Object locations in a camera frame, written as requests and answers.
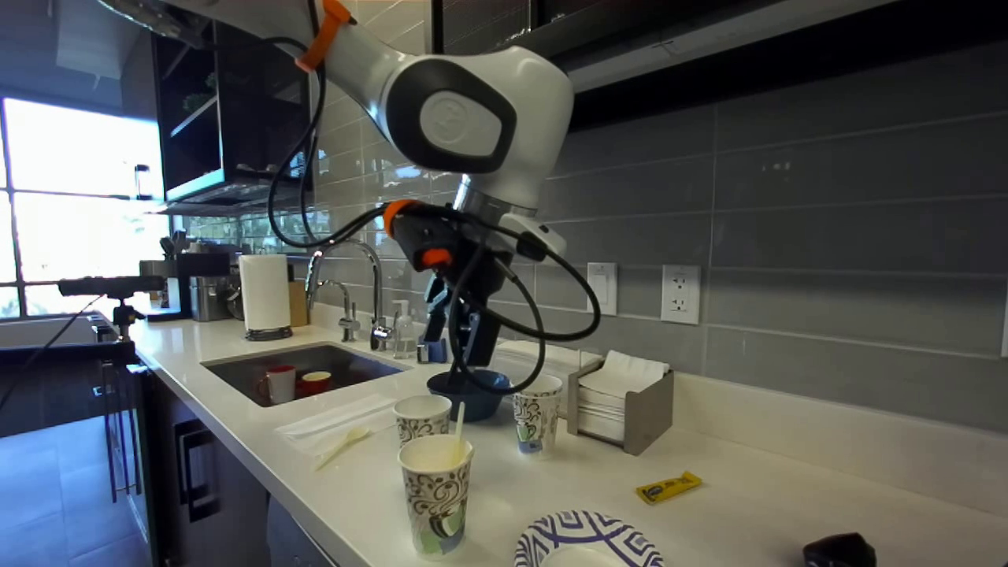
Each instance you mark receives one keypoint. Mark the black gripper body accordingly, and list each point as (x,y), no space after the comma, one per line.
(458,251)

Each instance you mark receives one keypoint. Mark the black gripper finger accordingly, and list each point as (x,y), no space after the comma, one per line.
(478,336)
(433,337)

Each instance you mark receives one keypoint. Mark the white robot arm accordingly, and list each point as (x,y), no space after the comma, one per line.
(493,119)

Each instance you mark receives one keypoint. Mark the patterned paper cup middle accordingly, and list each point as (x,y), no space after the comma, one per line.
(419,417)

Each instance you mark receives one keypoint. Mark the kitchen sink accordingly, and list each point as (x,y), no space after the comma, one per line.
(282,377)

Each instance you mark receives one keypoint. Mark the camera on tripod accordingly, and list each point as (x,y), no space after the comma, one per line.
(118,291)

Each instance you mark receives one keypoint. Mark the brown napkin box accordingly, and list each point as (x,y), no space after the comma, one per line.
(625,400)

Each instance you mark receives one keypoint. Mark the small black object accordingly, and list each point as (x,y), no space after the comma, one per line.
(845,549)

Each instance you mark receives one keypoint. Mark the white wall outlet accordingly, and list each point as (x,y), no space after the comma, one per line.
(681,293)
(603,278)

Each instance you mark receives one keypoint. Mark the patterned paper cup right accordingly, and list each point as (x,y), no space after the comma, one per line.
(436,480)

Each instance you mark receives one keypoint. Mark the paper towel roll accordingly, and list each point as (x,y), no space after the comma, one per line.
(267,296)

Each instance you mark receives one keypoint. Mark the patterned paper cup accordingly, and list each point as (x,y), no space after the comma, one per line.
(436,480)
(537,410)
(419,417)

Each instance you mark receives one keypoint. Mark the white wall outlet left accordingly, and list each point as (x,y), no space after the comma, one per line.
(603,278)

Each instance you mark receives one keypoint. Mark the white wall outlet right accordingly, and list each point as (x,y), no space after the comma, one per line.
(681,293)

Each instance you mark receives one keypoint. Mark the dark upper cabinet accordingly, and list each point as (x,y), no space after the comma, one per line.
(229,110)

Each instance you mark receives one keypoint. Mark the yellow packet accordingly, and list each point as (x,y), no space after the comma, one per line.
(664,490)

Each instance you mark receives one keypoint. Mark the patterned paper plate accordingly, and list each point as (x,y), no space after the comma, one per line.
(583,541)

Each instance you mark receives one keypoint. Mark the white plastic spoon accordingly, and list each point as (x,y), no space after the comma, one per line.
(458,424)

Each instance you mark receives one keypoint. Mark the patterned paper cup back left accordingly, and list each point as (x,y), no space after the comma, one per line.
(537,410)

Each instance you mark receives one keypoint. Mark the blue bowl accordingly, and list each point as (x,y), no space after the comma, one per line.
(480,395)

